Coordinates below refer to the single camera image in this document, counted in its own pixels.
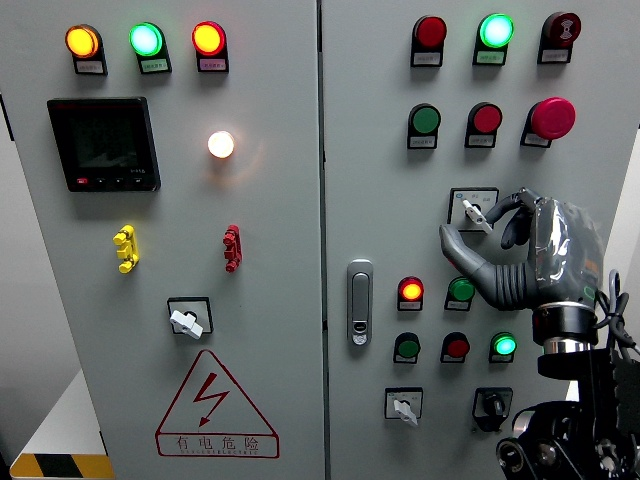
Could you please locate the large red stop button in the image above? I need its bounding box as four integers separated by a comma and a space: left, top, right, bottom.
528, 97, 577, 142

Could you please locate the small white-handle turn switch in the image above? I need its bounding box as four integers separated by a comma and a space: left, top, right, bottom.
384, 387, 424, 428

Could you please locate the silver door lock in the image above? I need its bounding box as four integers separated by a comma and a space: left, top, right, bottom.
346, 258, 375, 347

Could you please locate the large white-handle turn switch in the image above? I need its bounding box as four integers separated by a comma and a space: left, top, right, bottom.
447, 187, 500, 234

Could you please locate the small yellow handle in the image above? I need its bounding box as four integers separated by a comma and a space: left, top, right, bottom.
112, 224, 141, 274

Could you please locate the small red push button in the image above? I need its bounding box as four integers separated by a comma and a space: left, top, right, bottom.
441, 332, 471, 359

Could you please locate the black display meter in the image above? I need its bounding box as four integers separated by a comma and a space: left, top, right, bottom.
46, 97, 162, 193

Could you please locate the large yellow indicator lamp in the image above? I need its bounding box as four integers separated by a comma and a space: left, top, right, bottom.
64, 24, 103, 60

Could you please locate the small unlit green lamp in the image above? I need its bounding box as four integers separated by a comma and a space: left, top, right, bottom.
446, 276, 477, 303

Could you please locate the small lit red lamp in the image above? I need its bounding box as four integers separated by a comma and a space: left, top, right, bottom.
397, 276, 425, 303

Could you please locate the small green push button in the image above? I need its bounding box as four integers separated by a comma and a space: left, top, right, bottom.
393, 332, 422, 359

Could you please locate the white-handle switch black-rimmed plate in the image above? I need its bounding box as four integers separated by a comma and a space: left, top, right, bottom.
166, 296, 214, 341

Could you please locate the large lit red lamp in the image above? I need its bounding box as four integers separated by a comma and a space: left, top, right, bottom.
191, 20, 228, 57

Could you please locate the small lit green lamp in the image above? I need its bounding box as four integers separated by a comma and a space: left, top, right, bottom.
489, 331, 518, 358

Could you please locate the white glowing lamp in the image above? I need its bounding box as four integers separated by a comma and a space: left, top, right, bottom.
207, 130, 236, 160

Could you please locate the black yellow striped tape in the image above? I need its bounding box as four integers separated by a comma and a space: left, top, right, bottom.
9, 452, 115, 480

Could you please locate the large green push button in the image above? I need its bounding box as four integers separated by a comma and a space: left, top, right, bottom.
408, 103, 443, 136

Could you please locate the red warning triangle sticker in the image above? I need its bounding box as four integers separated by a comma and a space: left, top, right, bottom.
154, 348, 280, 459

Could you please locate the dark red buzzer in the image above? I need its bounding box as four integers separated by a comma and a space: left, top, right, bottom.
542, 11, 583, 49

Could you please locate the large unlit red lamp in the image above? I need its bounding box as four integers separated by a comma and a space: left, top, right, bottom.
412, 15, 448, 51

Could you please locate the large red push button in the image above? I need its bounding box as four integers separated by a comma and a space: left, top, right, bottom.
466, 102, 504, 135

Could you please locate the pale grey cabinet door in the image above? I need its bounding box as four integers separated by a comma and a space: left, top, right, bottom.
321, 0, 640, 480
0, 0, 327, 480

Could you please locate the small red handle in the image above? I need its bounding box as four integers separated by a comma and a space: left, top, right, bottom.
222, 224, 244, 273

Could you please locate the large green indicator lamp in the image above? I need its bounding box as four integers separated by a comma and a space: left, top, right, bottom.
478, 13, 515, 50
128, 21, 166, 58

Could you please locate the black-handle turn switch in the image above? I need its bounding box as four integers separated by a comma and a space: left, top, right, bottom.
471, 387, 514, 434

